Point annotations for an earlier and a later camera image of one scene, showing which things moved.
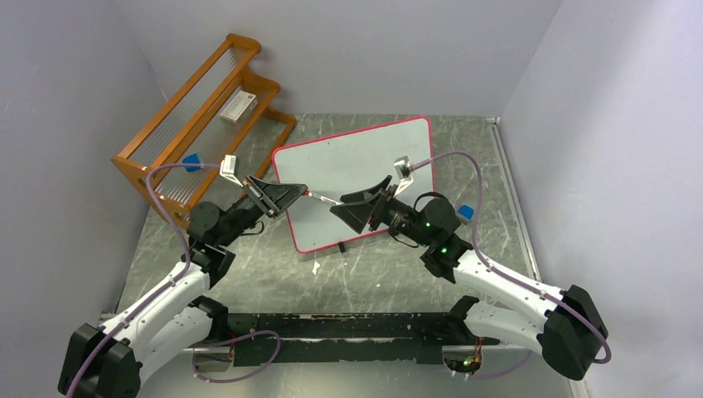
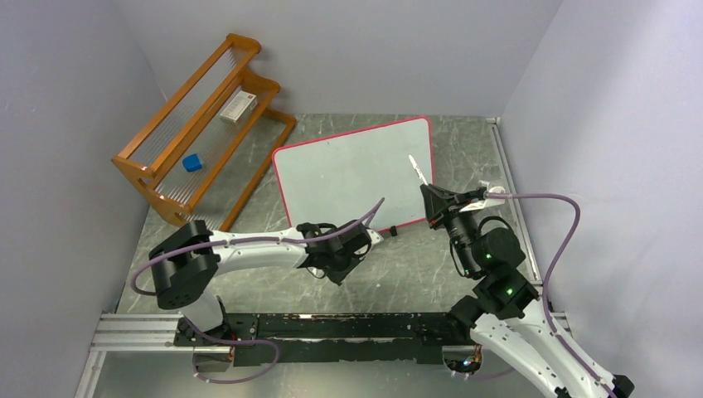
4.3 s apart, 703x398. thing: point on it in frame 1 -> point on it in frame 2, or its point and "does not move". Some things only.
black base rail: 410,337 does not move
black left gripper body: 254,192 -> 343,264
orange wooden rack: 211,135 does not move
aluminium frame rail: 493,123 does not move
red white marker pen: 308,192 -> 417,169
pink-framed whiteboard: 347,163 does not move
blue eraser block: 191,162 does not move
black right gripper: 357,214 -> 436,197
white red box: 242,104 does not move
